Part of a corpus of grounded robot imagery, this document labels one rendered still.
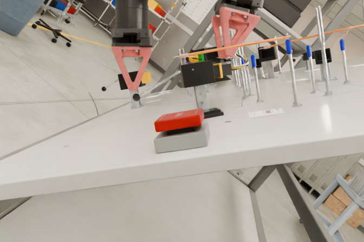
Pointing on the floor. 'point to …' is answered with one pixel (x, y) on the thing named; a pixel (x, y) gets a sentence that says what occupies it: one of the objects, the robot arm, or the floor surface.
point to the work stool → (62, 16)
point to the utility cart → (332, 228)
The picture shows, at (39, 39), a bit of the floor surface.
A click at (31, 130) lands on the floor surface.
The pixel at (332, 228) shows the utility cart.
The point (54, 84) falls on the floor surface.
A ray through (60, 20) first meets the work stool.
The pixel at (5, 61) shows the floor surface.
